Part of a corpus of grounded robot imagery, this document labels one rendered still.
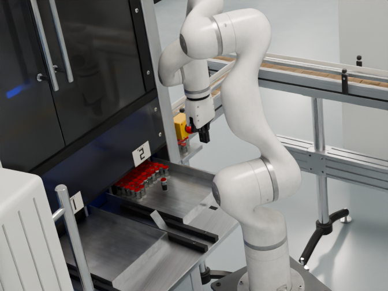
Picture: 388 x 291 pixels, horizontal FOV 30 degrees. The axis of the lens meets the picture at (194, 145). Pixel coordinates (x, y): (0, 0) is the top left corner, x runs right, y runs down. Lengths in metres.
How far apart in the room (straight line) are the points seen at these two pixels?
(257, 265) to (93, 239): 0.63
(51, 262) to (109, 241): 0.85
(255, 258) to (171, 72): 0.60
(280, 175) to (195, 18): 0.45
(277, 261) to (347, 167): 1.33
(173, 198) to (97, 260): 0.37
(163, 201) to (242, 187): 0.71
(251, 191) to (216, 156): 2.60
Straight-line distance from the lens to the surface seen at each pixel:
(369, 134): 3.86
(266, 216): 1.92
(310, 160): 3.32
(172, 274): 2.17
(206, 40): 1.76
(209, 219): 2.36
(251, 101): 1.80
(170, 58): 2.14
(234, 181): 1.81
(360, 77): 3.00
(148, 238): 2.32
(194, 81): 2.23
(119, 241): 2.34
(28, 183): 1.43
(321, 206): 3.46
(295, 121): 4.69
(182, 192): 2.51
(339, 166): 3.26
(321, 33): 6.01
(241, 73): 1.79
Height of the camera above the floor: 2.25
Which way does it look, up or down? 30 degrees down
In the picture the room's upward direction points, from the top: 9 degrees counter-clockwise
